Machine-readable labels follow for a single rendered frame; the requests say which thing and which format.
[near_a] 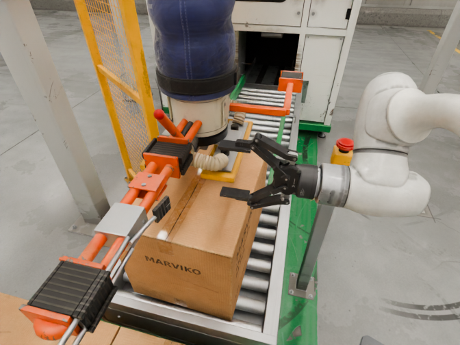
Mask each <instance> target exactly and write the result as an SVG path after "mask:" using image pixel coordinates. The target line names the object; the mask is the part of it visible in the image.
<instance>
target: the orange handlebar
mask: <svg viewBox="0 0 460 345"><path fill-rule="evenodd" d="M292 91H293V83H287V88H286V93H285V100H284V104H283V107H269V106H262V105H249V104H241V103H230V105H229V110H230V111H233V112H246V113H253V114H265V115H273V116H285V115H289V114H290V107H291V101H292ZM187 123H188V121H187V120H186V119H184V118H183V119H182V120H181V122H180V123H179V124H178V125H177V128H178V130H179V131H180V132H182V131H183V128H184V127H185V126H186V125H187ZM201 125H202V122H201V121H200V120H196V121H195V122H194V124H193V125H192V126H191V128H190V130H189V131H188V132H187V134H186V136H185V137H184V138H186V139H189V140H190V142H192V140H193V139H194V137H195V135H196V134H197V132H198V130H199V129H200V127H201ZM156 170H157V164H156V163H155V162H150V163H149V164H148V166H147V167H146V168H145V169H144V171H143V172H138V174H137V175H136V176H135V177H134V178H133V180H132V181H131V183H130V184H129V185H128V188H130V189H129V191H128V192H127V193H126V195H125V196H124V197H123V199H122V200H121V202H120V203H124V204H128V205H132V204H133V202H134V201H135V200H136V198H139V199H142V201H141V203H140V204H139V206H140V207H144V208H145V210H146V214H148V212H149V210H150V208H151V207H152V205H153V204H154V202H155V201H159V199H160V197H161V196H162V194H163V193H164V190H165V189H166V187H167V185H166V182H167V181H168V179H169V178H170V176H171V175H172V173H173V171H174V167H173V166H172V165H170V164H167V165H165V167H164V169H163V170H162V172H161V173H160V174H159V175H157V174H154V172H155V171H156ZM106 241H107V238H106V237H105V236H104V235H103V234H101V233H97V234H96V235H95V236H94V237H93V239H92V240H91V241H90V243H89V244H88V245H87V247H86V248H85V249H84V251H83V252H82V254H81V255H80V256H79V257H78V259H82V260H86V261H93V260H94V258H95V257H96V256H97V254H98V253H99V251H100V250H101V249H102V247H103V245H104V244H105V243H106ZM123 241H124V238H117V239H116V240H115V242H114V243H113V245H112V246H111V248H110V249H109V251H108V252H107V254H106V255H105V257H104V258H103V260H102V261H101V263H100V264H104V265H105V267H107V266H108V264H109V263H110V261H111V260H112V258H113V256H114V255H115V253H116V252H117V250H118V249H119V247H120V245H121V244H122V243H123ZM128 244H129V243H128ZM128 244H127V245H126V247H125V249H126V248H127V246H128ZM125 249H124V250H123V252H124V251H125ZM123 252H122V253H121V255H122V254H123ZM121 255H120V257H121ZM120 257H119V258H118V260H119V259H120ZM118 260H117V262H118ZM117 262H116V263H115V264H114V267H115V265H116V264H117ZM114 267H113V268H112V269H111V271H110V272H112V270H113V269H114ZM33 328H34V331H35V333H36V335H37V336H38V337H39V338H41V339H43V340H48V341H56V340H59V339H61V338H62V336H63V334H64V333H65V331H66V330H67V328H68V327H67V326H64V325H62V324H57V323H53V322H48V321H46V320H42V319H39V318H34V324H33Z"/></svg>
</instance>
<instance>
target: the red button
mask: <svg viewBox="0 0 460 345"><path fill-rule="evenodd" d="M336 146H337V147H338V148H339V152H341V153H349V151H352V150H353V148H354V141H353V140H351V139H350V138H340V139H338V140H337V141H336Z"/></svg>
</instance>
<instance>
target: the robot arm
mask: <svg viewBox="0 0 460 345"><path fill-rule="evenodd" d="M434 128H443V129H447V130H449V131H451V132H453V133H455V134H456V135H458V136H459V137H460V94H448V93H443V94H424V93H423V92H422V91H421V90H418V88H417V86H416V84H415V82H414V81H413V80H412V78H410V76H408V75H406V74H404V73H399V72H389V73H383V74H381V75H379V76H377V77H376V78H374V79H373V80H372V81H370V82H369V84H368V85H367V86H366V88H365V90H364V92H363V94H362V96H361V98H360V101H359V105H358V108H357V115H356V119H355V128H354V136H353V139H354V148H353V156H352V159H351V162H350V166H345V165H337V164H327V163H321V165H320V166H319V168H318V166H317V165H311V164H296V161H297V160H298V151H295V150H292V149H287V148H285V147H284V146H282V145H280V144H279V143H277V142H275V141H274V140H271V139H270V138H268V137H266V136H265V135H263V134H261V133H259V132H257V133H256V134H255V137H254V138H253V139H252V140H243V139H237V140H236V141H232V140H221V141H220V143H219V145H218V149H219V150H225V151H235V152H241V153H251V150H252V151H253V152H255V153H256V154H257V155H258V156H259V157H261V158H262V159H263V160H264V161H265V162H266V163H267V164H268V165H269V166H271V167H272V169H273V170H274V174H273V181H272V183H271V184H270V185H268V186H266V187H264V188H262V189H259V190H257V191H255V192H253V193H251V194H250V190H243V189H238V188H229V187H224V186H223V187H222V190H221V191H220V196H222V197H227V198H232V199H235V200H238V201H246V202H247V205H248V206H250V208H251V209H258V208H262V207H269V206H273V205H289V204H290V195H291V194H294V195H296V196H297V197H298V198H303V199H311V200H313V199H314V197H315V202H316V203H317V204H322V205H330V206H335V207H343V208H346V209H349V210H351V211H353V212H356V213H358V214H364V215H368V216H378V217H391V218H405V217H412V216H417V215H419V214H421V213H422V212H423V211H424V209H425V208H426V206H427V204H428V202H429V199H430V195H431V187H430V185H429V183H428V182H427V180H425V179H424V178H423V177H422V176H420V175H419V174H418V173H416V172H413V171H410V170H409V166H408V153H409V147H411V146H414V145H415V144H416V143H417V142H420V141H422V140H423V139H425V138H426V137H427V136H428V135H429V134H430V132H431V130H432V129H434ZM270 151H271V152H272V153H274V154H276V155H278V156H279V157H282V158H283V159H286V160H287V163H285V164H284V163H283V162H282V161H281V160H280V159H279V158H276V157H275V156H274V155H273V154H272V153H271V152H270ZM280 192H282V194H278V193H280ZM270 195H272V196H270Z"/></svg>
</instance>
